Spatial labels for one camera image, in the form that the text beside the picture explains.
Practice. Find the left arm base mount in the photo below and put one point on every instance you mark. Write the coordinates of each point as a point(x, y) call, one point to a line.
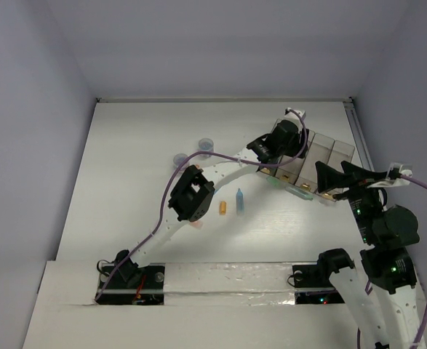
point(130, 284)

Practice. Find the clear four-compartment organizer tray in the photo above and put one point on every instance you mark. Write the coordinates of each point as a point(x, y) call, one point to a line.
point(302, 172)

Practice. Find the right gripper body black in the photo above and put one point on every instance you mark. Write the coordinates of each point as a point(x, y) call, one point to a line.
point(364, 201)

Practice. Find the clear jar of clips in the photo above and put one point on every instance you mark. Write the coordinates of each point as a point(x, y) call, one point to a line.
point(180, 161)
point(206, 147)

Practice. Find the blue marker pen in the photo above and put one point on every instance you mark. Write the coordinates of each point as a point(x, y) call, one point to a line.
point(239, 202)

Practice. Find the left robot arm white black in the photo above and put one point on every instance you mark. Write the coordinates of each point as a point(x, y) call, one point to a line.
point(187, 198)

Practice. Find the orange marker pen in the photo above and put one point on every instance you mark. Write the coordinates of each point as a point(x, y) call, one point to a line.
point(197, 224)

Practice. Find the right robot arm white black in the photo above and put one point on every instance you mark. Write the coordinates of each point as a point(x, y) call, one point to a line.
point(385, 309)

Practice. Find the small orange cap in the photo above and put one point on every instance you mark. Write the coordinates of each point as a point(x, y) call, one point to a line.
point(222, 208)

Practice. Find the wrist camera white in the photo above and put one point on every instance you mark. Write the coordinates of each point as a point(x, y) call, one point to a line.
point(293, 114)
point(396, 173)

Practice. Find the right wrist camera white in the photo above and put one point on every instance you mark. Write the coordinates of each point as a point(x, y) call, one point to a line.
point(396, 173)

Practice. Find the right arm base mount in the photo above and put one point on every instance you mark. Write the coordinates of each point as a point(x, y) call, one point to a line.
point(311, 281)

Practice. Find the small green cap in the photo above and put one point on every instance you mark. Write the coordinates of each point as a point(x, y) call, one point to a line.
point(274, 181)

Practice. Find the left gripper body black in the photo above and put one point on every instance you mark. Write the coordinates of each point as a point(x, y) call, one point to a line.
point(298, 136)

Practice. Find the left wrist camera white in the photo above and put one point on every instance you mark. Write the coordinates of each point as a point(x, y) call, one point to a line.
point(293, 114)

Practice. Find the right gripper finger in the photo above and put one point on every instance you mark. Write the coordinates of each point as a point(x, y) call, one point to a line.
point(357, 175)
point(328, 178)

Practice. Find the green marker pen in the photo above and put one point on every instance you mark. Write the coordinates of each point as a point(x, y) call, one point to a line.
point(300, 193)

